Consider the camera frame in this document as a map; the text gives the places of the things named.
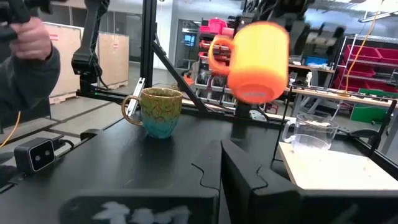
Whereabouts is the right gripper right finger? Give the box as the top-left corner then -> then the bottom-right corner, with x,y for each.
220,139 -> 398,224

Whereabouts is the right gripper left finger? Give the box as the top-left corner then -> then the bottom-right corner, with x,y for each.
58,139 -> 223,224

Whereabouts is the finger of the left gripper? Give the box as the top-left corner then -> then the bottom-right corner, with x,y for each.
287,19 -> 312,57

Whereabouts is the orange plastic mug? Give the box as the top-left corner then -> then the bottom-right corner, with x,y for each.
207,20 -> 290,105

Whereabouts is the clear glass mug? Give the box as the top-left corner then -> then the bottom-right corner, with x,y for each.
280,113 -> 340,152

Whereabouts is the brown green ceramic mug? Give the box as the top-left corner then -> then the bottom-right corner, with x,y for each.
121,86 -> 184,140

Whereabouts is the person's forearm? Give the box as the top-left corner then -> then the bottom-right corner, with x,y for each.
0,45 -> 62,118

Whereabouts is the wooden shelf board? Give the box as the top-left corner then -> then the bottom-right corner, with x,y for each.
277,141 -> 398,191

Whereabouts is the pink storage bin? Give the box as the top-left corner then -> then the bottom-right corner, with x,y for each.
198,17 -> 234,37

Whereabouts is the green bin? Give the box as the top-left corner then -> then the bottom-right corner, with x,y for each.
349,88 -> 398,124

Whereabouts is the plywood crate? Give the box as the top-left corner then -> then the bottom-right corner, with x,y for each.
42,21 -> 85,105
97,32 -> 130,90

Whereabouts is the person's hand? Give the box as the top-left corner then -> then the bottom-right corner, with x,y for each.
8,16 -> 53,62

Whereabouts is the black handheld controller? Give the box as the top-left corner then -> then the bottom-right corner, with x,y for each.
0,0 -> 52,42

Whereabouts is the yellow cable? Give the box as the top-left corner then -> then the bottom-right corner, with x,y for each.
340,0 -> 385,95

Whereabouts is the metal wire rack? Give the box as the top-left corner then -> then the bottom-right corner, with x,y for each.
331,33 -> 398,88

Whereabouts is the black aluminium table frame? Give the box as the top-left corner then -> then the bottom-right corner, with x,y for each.
75,0 -> 282,126

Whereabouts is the black table-level camera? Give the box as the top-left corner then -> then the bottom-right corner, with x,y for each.
13,137 -> 57,174

